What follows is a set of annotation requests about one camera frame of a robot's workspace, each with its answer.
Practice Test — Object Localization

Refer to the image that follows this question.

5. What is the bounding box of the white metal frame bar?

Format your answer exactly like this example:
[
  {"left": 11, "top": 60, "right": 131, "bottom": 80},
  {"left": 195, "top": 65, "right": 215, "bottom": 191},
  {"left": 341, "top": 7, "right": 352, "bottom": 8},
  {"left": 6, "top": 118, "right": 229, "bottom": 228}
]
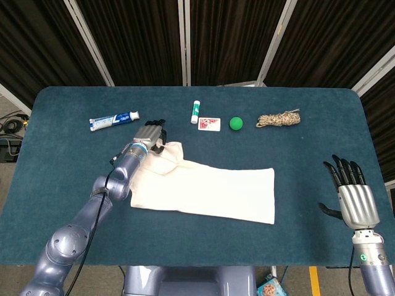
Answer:
[{"left": 0, "top": 82, "right": 32, "bottom": 111}]

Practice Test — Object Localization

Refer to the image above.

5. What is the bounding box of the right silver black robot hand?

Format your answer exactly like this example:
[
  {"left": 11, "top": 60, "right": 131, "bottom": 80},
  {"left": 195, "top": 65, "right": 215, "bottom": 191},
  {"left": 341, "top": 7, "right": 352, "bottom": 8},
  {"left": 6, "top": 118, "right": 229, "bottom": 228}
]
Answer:
[{"left": 318, "top": 154, "right": 381, "bottom": 231}]

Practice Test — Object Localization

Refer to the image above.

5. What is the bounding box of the white green glue stick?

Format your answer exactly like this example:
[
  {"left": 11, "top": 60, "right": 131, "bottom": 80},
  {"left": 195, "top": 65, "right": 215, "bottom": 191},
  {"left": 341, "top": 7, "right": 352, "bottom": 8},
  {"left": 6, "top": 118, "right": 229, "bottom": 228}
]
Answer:
[{"left": 190, "top": 100, "right": 202, "bottom": 125}]

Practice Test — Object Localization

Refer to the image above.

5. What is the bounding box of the grey robot torso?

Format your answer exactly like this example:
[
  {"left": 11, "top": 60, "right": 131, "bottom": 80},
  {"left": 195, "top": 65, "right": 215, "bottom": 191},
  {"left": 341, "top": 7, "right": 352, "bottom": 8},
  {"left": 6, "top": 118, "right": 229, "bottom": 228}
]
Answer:
[{"left": 122, "top": 265, "right": 257, "bottom": 296}]

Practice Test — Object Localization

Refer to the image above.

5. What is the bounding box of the cookie print box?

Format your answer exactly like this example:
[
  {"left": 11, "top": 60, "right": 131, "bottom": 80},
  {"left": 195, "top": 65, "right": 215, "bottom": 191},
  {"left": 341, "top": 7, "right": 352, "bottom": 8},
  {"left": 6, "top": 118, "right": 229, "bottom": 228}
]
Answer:
[{"left": 256, "top": 276, "right": 283, "bottom": 296}]

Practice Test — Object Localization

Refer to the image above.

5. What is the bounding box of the blue white toothpaste tube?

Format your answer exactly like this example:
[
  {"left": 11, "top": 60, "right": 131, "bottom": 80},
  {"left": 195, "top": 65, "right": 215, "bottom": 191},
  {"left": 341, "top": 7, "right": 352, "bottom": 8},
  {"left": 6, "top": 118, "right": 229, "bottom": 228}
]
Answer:
[{"left": 89, "top": 110, "right": 140, "bottom": 133}]

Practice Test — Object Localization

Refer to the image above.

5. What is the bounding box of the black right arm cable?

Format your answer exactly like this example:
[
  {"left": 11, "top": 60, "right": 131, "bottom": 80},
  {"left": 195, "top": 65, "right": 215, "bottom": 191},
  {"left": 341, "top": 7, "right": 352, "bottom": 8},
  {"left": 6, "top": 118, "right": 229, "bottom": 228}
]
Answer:
[{"left": 347, "top": 245, "right": 356, "bottom": 296}]

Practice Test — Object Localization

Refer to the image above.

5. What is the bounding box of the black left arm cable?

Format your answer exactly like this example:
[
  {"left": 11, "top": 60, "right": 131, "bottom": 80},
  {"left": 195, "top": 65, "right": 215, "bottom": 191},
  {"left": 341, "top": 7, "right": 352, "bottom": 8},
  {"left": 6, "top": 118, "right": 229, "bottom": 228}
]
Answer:
[{"left": 63, "top": 147, "right": 133, "bottom": 296}]

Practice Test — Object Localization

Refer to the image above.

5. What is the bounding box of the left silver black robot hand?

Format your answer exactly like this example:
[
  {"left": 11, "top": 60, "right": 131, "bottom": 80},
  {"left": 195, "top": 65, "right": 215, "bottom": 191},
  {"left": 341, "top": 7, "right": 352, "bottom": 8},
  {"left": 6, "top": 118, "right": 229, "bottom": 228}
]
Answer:
[{"left": 133, "top": 118, "right": 169, "bottom": 154}]

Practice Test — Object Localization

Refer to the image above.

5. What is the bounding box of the white T-shirt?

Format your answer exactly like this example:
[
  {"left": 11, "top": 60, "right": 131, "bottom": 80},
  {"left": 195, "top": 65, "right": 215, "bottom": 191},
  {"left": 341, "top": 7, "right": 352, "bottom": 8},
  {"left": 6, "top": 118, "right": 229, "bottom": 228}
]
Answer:
[{"left": 129, "top": 141, "right": 276, "bottom": 226}]

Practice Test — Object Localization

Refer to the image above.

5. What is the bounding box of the red playing card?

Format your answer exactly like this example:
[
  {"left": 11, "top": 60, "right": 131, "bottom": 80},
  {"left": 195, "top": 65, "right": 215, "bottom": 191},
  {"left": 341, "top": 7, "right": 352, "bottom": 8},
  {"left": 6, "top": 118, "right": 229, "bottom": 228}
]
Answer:
[{"left": 198, "top": 117, "right": 222, "bottom": 132}]

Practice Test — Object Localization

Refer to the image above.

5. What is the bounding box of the dark curtain partition panel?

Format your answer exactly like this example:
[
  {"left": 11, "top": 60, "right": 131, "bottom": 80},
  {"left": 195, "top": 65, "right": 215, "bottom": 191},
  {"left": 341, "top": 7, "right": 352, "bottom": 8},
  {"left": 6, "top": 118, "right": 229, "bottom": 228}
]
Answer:
[
  {"left": 72, "top": 0, "right": 189, "bottom": 87},
  {"left": 185, "top": 0, "right": 297, "bottom": 87},
  {"left": 351, "top": 46, "right": 395, "bottom": 183},
  {"left": 259, "top": 0, "right": 395, "bottom": 90},
  {"left": 0, "top": 0, "right": 115, "bottom": 107}
]

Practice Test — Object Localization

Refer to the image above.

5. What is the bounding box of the grey floor equipment box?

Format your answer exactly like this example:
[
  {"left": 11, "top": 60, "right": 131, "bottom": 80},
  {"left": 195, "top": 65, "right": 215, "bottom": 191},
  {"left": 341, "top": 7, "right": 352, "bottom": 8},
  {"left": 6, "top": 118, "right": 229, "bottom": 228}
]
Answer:
[{"left": 0, "top": 138, "right": 22, "bottom": 163}]

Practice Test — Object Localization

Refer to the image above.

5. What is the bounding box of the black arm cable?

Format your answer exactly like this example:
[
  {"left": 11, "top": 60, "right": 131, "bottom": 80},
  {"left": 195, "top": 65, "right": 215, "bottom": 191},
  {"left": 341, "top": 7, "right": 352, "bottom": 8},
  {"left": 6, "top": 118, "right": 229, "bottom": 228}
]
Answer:
[
  {"left": 63, "top": 147, "right": 133, "bottom": 296},
  {"left": 347, "top": 245, "right": 356, "bottom": 296}
]

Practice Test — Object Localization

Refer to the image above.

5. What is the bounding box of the beige braided rope coil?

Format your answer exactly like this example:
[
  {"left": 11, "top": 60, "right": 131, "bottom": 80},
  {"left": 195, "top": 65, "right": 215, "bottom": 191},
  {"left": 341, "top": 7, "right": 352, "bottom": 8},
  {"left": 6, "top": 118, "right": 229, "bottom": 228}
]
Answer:
[{"left": 255, "top": 108, "right": 302, "bottom": 128}]

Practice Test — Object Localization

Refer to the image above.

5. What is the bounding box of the black floor cable bundle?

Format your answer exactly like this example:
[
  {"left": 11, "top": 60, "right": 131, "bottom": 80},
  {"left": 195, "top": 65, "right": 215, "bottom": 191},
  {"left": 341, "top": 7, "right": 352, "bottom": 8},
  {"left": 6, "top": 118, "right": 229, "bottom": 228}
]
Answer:
[{"left": 0, "top": 113, "right": 30, "bottom": 134}]

